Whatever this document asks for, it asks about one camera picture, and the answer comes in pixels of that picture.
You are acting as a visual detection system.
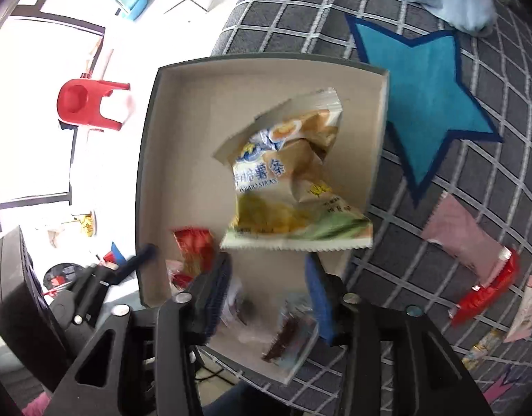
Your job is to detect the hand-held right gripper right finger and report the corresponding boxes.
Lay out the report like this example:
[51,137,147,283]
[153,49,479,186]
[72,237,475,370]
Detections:
[304,252,494,416]

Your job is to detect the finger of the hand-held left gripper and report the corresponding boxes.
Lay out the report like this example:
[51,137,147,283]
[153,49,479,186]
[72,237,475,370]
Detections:
[112,243,158,287]

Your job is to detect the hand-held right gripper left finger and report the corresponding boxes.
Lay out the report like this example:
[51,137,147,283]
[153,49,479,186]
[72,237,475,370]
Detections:
[45,251,234,416]

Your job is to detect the clear pinkish snack packet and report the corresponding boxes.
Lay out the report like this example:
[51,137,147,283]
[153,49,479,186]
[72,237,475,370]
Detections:
[218,277,267,343]

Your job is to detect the white and red snack packet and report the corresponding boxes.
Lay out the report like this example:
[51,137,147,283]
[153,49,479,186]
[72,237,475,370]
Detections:
[166,260,193,291]

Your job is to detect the dark brown snack packet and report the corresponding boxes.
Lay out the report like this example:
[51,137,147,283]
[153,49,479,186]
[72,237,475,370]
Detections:
[261,292,321,378]

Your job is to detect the potato sticks snack bag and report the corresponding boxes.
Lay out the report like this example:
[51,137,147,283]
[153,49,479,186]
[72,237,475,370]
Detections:
[212,88,375,252]

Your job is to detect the grey cardboard box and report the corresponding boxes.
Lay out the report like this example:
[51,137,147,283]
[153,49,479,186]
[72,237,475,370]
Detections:
[135,52,390,384]

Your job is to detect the round black tray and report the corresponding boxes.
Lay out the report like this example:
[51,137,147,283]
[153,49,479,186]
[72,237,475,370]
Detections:
[43,262,91,297]

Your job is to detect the yellow object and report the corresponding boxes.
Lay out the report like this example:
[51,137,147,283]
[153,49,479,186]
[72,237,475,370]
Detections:
[71,210,97,239]

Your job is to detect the person's dark trousers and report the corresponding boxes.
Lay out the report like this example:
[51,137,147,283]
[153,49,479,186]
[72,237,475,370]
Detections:
[203,383,293,416]

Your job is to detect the pink cloth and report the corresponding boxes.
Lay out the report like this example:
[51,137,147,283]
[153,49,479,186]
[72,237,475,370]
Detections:
[21,392,54,416]

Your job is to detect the red plastic stool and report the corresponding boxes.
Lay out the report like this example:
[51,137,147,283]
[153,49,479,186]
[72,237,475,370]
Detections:
[57,78,131,133]

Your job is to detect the colourful snack packet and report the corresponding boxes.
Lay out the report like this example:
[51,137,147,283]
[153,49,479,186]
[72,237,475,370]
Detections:
[463,329,505,371]

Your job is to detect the pale pink snack packet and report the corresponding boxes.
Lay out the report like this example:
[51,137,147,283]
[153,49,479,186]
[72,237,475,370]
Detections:
[504,275,532,343]

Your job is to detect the light blue plastic holder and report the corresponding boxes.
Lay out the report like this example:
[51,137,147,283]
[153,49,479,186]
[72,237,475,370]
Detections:
[116,0,147,20]

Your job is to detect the grey checked bed sheet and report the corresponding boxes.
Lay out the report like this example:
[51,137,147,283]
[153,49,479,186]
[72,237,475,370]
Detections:
[211,0,532,416]

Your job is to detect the light blue towel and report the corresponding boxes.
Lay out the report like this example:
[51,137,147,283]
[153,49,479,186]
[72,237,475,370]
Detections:
[376,0,498,35]

